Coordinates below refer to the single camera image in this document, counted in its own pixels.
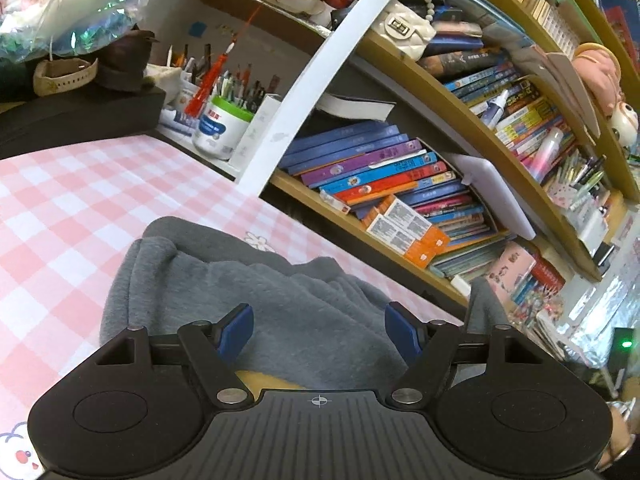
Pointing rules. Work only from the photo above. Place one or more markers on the grey sweatshirt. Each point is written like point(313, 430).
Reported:
point(310, 310)

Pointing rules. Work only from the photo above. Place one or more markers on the bunch of pens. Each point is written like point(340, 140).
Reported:
point(235, 85)

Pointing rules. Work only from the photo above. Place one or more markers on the pink printed tumbler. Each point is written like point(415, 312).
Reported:
point(515, 270)

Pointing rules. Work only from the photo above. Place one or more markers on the tall white carton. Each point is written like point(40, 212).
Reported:
point(257, 130)

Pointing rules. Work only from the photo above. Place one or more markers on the cream pig toy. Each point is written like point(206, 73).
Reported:
point(625, 122)

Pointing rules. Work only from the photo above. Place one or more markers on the person's right hand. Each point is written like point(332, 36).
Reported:
point(627, 425)

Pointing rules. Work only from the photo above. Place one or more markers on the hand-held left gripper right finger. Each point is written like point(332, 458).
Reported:
point(402, 332)

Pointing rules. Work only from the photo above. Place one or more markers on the pink checked table mat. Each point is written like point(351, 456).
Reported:
point(75, 220)

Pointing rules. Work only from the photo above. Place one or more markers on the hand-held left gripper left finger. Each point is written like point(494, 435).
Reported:
point(235, 332)

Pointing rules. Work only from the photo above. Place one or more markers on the thick black-covered book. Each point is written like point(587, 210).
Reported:
point(355, 107)

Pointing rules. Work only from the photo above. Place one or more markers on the row of colourful upright books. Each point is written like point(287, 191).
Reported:
point(505, 100)

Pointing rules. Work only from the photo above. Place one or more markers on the white tablet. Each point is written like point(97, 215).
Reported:
point(495, 195)

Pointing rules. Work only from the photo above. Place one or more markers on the pink gradient bottle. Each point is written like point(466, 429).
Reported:
point(542, 152)

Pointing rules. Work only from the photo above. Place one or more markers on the white shelf unit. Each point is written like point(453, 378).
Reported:
point(320, 70)

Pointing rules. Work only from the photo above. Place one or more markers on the wooden bookshelf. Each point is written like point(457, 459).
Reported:
point(450, 115)

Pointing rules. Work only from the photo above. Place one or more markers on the black box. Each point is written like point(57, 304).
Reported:
point(75, 120)

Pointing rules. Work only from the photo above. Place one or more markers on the red tassel ornament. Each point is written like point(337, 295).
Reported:
point(210, 85)

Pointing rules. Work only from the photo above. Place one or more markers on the white jar with green rim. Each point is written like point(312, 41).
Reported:
point(220, 130)

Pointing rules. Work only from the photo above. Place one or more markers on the cream quilted handbag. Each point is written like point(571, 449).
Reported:
point(402, 30)

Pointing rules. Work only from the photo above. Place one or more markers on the brown leather bag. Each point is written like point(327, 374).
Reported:
point(125, 60)

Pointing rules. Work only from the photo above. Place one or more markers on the pink plush toy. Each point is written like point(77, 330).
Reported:
point(597, 75)

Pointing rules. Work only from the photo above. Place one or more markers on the beige wristwatch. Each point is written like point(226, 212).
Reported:
point(65, 77)

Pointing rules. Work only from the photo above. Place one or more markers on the row of leaning books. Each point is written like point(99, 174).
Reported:
point(380, 175)

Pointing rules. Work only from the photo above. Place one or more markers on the white pen organizer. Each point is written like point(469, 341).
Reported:
point(595, 215)

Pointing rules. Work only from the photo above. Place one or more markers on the iridescent plastic bag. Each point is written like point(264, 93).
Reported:
point(85, 30)

